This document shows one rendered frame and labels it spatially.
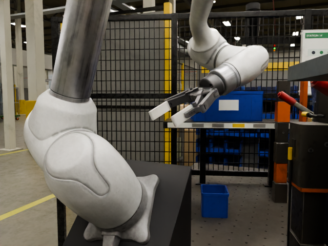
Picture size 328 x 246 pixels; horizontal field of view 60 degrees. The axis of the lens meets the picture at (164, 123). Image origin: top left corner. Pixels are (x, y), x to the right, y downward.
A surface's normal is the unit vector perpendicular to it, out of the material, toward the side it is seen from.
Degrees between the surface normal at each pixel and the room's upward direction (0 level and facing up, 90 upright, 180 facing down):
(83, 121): 98
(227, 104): 90
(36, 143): 77
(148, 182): 37
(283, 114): 90
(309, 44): 90
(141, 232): 55
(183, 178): 47
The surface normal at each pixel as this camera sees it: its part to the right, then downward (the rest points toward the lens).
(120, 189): 0.82, 0.12
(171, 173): -0.32, -0.62
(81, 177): 0.32, 0.19
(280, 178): -0.10, 0.08
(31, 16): -0.38, 0.07
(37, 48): 0.93, 0.03
